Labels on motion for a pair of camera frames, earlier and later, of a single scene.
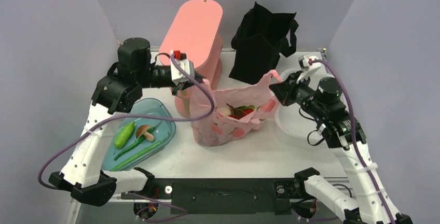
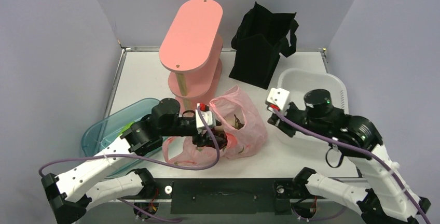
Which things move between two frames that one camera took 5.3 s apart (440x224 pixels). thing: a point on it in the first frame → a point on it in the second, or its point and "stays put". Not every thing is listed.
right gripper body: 296,92 → 297,115
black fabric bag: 261,37 stays put
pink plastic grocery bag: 200,100 → 234,115
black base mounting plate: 235,196 stays put
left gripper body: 179,85 → 199,138
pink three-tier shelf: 196,31 stays put
